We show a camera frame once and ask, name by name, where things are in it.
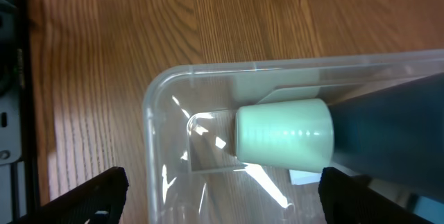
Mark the mint green small cup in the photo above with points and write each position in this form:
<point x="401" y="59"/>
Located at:
<point x="284" y="134"/>

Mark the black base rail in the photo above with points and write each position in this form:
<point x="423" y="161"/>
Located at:
<point x="19" y="181"/>

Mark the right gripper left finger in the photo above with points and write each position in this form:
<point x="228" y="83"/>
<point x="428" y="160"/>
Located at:
<point x="99" y="200"/>

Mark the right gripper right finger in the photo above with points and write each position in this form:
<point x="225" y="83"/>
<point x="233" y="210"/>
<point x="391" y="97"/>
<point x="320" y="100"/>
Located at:
<point x="346" y="201"/>

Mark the dark blue tall cup front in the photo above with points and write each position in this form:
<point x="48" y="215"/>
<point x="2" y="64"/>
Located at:
<point x="394" y="134"/>

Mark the clear plastic storage container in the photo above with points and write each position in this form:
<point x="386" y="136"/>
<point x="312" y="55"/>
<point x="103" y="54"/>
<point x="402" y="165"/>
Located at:
<point x="189" y="112"/>

